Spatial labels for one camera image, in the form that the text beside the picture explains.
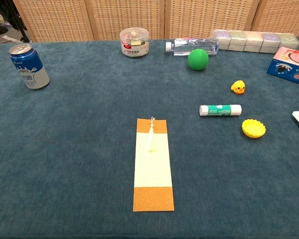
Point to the clear round plastic jar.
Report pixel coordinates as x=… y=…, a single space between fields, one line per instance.
x=134 y=44

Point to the blue and white drink can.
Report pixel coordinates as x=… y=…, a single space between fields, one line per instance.
x=31 y=67

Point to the blue and pink cookie box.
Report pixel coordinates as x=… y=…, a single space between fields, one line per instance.
x=290 y=67

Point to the teal table cloth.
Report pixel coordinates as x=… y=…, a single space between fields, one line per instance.
x=77 y=149

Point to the yellow round scalloped cup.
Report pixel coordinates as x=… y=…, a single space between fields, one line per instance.
x=253 y=128

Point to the pack of pastel boxes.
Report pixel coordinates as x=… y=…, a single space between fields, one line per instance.
x=254 y=41

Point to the black tripod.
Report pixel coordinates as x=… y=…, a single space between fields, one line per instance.
x=17 y=22

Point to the clear plastic water bottle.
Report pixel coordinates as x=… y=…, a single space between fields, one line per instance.
x=194 y=46

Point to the yellow toy chick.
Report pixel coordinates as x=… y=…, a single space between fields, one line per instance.
x=238 y=87

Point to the orange and cream bookmark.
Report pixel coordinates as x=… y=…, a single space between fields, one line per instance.
x=153 y=169

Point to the woven rattan folding screen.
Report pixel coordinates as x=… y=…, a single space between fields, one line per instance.
x=149 y=17

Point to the green ball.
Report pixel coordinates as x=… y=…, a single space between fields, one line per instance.
x=198 y=59

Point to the green and white glue stick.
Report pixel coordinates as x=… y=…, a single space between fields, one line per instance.
x=220 y=110

